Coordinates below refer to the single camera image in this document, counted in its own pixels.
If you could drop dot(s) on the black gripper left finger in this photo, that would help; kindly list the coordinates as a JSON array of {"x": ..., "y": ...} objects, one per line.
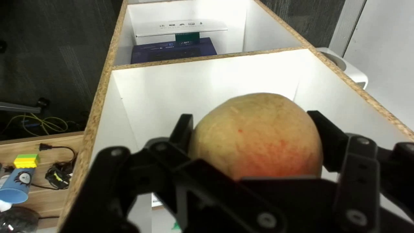
[{"x": 124, "y": 189}]

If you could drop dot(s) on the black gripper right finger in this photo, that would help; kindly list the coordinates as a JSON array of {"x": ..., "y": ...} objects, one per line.
[{"x": 366, "y": 185}]

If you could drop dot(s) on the orange peach with green leaf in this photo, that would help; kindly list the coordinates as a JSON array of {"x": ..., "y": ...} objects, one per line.
[{"x": 259, "y": 134}]

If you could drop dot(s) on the white chipboard bookshelf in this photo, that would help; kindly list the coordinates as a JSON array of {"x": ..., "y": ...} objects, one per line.
[{"x": 172, "y": 86}]

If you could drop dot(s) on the yellow toy block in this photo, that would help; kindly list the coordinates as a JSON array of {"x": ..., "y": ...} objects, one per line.
[{"x": 26, "y": 161}]

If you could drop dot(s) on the blue plastic cup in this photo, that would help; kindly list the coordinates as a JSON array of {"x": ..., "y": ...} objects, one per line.
[{"x": 14, "y": 188}]

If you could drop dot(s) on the black round object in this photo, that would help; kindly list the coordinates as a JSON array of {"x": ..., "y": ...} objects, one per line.
[{"x": 17, "y": 220}]

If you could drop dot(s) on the white grey-rimmed bin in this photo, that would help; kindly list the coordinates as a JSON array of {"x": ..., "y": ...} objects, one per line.
[{"x": 349, "y": 69}]

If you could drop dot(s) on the dark blue box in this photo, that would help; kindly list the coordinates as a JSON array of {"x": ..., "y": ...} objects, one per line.
[{"x": 172, "y": 51}]

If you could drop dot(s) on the green small box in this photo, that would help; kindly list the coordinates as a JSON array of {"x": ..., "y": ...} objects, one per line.
[{"x": 188, "y": 37}]

